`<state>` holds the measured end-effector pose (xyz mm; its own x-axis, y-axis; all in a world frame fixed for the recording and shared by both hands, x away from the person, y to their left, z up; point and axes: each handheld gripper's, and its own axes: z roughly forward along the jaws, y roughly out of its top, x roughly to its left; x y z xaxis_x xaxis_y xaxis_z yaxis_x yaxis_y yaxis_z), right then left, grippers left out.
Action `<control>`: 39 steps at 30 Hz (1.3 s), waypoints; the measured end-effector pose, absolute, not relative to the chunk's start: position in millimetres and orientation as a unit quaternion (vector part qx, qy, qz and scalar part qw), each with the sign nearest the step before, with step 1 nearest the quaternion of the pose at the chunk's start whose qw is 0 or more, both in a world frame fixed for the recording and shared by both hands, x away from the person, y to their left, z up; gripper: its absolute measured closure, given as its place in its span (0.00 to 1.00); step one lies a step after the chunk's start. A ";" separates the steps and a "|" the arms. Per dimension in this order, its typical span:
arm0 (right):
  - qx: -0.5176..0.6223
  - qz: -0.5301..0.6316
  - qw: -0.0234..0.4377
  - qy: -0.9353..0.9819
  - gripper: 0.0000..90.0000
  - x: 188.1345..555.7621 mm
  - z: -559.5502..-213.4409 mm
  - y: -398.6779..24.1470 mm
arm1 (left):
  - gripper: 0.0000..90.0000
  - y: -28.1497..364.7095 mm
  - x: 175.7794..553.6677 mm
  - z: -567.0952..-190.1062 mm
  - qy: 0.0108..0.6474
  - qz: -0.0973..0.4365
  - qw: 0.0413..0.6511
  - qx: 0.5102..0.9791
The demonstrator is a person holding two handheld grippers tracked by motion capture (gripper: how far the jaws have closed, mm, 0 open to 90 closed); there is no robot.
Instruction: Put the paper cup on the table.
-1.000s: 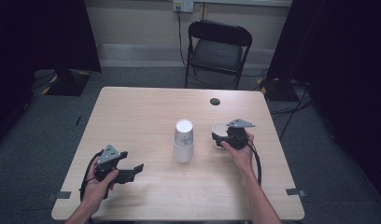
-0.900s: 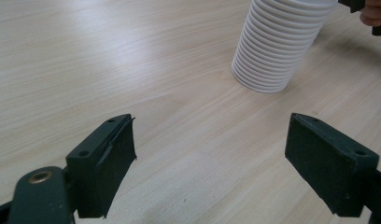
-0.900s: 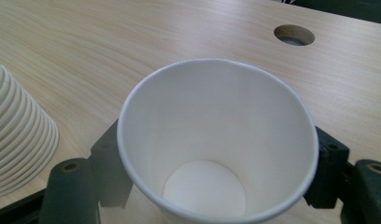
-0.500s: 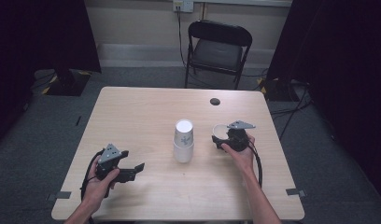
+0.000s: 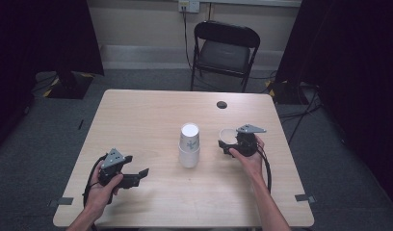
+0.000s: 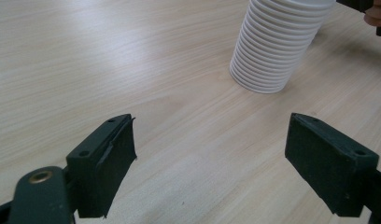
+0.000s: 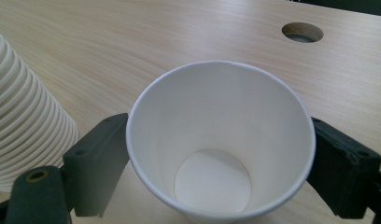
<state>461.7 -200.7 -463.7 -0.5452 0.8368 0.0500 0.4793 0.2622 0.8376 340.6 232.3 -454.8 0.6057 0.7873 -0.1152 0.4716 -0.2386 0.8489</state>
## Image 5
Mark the black table grommet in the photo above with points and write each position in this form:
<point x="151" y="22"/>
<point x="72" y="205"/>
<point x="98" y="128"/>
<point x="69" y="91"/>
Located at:
<point x="221" y="104"/>

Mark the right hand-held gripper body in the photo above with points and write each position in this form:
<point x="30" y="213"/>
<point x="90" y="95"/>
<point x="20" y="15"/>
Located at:
<point x="247" y="144"/>

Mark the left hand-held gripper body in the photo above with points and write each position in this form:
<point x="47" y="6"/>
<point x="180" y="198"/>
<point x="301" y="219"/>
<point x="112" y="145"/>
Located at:
<point x="111" y="170"/>

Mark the printed white paper cup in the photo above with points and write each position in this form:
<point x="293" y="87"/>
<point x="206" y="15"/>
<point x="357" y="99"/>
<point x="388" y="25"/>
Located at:
<point x="189" y="134"/>
<point x="228" y="135"/>

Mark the black folding chair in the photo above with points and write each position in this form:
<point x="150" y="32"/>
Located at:
<point x="223" y="56"/>

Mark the person's left hand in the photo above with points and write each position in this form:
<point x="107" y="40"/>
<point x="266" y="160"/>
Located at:
<point x="99" y="195"/>

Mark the dark curtain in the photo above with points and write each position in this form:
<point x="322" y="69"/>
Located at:
<point x="31" y="48"/>
<point x="355" y="64"/>

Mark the person's right hand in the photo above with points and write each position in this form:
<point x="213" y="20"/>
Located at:
<point x="254" y="162"/>

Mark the grey tape strip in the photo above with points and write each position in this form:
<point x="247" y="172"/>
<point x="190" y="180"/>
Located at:
<point x="305" y="198"/>
<point x="63" y="201"/>

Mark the white wall socket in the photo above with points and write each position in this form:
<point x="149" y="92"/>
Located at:
<point x="188" y="5"/>

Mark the plain white paper cup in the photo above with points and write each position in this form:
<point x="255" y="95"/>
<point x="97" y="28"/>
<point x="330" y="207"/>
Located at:
<point x="188" y="159"/>

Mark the black stand base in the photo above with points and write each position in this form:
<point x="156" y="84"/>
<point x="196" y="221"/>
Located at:
<point x="69" y="86"/>
<point x="286" y="93"/>

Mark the small black floor object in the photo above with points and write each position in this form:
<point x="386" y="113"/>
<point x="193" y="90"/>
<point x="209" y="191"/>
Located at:
<point x="80" y="124"/>

